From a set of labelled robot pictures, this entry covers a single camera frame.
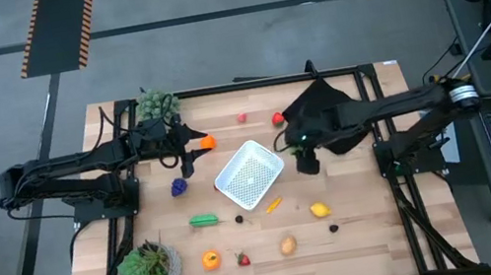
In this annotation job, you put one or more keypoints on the black aluminium table frame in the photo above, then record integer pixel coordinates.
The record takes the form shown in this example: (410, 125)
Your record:
(256, 83)

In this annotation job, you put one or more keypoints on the succulent plant in grey pot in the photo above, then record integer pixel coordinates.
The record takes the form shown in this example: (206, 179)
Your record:
(147, 269)

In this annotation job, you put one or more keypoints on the red toy strawberry green cap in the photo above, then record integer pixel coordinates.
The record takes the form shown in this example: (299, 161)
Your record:
(277, 119)

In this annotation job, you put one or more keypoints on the orange toy tangerine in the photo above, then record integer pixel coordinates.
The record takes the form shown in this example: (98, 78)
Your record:
(208, 142)

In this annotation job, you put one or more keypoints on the white perforated plastic basket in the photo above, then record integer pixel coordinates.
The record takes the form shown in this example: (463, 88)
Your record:
(249, 174)

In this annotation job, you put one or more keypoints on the small pink-red toy fruit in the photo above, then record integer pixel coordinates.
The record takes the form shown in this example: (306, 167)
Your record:
(242, 117)

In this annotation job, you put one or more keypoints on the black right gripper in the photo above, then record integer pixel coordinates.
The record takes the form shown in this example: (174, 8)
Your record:
(308, 164)

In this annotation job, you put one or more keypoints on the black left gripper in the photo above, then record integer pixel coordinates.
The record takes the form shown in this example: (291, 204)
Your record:
(183, 150)

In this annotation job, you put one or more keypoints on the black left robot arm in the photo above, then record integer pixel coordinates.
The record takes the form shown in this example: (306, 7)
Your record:
(69, 162)

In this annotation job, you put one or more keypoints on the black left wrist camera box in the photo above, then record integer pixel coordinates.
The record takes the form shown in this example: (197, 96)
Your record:
(152, 129)

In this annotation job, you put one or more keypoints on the light green plant woven pot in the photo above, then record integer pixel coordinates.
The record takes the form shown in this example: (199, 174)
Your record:
(150, 104)

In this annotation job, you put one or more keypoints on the black cloth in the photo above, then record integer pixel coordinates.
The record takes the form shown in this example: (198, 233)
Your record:
(314, 101)

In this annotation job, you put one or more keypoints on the black hazard-striped floor mat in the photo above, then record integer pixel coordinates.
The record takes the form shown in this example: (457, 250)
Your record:
(57, 29)

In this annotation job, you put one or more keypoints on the red toy strawberry with leaves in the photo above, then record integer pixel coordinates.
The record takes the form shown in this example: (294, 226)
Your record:
(244, 259)

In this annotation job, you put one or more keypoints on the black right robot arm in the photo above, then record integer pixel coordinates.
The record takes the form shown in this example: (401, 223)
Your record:
(395, 105)

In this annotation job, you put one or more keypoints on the green toy pepper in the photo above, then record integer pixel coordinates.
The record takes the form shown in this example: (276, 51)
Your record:
(203, 220)

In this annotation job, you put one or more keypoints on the orange toy persimmon green calyx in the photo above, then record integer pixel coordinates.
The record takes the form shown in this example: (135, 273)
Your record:
(210, 260)

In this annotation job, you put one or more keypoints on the purple toy grapes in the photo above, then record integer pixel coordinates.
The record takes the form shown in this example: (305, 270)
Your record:
(178, 187)

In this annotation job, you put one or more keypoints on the small red toy cherry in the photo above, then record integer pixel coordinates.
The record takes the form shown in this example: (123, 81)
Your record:
(216, 187)

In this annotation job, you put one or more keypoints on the yellow toy lemon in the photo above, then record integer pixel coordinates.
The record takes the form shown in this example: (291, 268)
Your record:
(320, 209)

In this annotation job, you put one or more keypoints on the tan toy potato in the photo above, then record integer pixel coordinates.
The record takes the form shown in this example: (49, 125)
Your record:
(288, 245)

